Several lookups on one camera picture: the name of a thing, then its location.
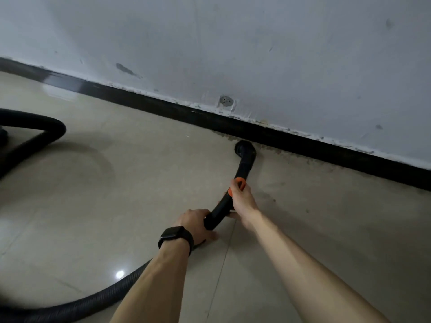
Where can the person's right hand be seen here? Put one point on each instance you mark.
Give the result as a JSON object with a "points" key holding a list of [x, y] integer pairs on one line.
{"points": [[244, 201]]}

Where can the person's left hand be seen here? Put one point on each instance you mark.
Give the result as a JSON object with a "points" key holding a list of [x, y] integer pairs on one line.
{"points": [[193, 223]]}

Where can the person's left forearm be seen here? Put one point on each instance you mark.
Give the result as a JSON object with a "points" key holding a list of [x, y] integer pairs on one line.
{"points": [[158, 285]]}

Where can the person's right forearm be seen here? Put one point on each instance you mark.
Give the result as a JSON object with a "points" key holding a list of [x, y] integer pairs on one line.
{"points": [[313, 269]]}

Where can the black smartwatch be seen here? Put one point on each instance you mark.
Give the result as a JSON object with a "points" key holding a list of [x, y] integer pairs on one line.
{"points": [[175, 235]]}

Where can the black baseboard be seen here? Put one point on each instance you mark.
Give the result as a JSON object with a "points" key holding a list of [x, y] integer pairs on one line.
{"points": [[168, 107]]}

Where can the round grey wall outlet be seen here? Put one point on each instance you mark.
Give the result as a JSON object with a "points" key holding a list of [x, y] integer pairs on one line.
{"points": [[226, 101]]}

